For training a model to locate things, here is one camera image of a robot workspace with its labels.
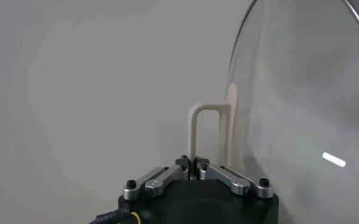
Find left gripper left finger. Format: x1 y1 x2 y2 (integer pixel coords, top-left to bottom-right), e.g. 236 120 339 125
123 155 190 201

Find glass lid with cream handle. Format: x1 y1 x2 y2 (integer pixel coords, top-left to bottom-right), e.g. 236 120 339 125
187 0 359 224

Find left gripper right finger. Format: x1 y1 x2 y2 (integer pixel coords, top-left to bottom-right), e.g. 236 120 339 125
194 155 274 200

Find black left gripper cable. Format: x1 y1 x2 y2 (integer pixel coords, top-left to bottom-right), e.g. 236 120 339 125
89 208 142 224

